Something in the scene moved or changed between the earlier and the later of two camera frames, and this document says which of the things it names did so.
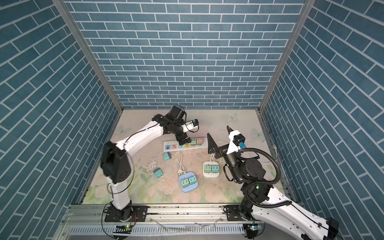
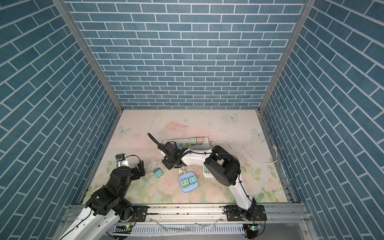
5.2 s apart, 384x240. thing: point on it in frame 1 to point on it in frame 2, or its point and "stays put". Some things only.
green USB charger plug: [192, 180] stays put
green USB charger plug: [193, 142] stays put
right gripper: [218, 149] to [165, 162]
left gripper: [180, 139] to [137, 175]
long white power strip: [174, 145] stays put
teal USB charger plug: [158, 172] stays put
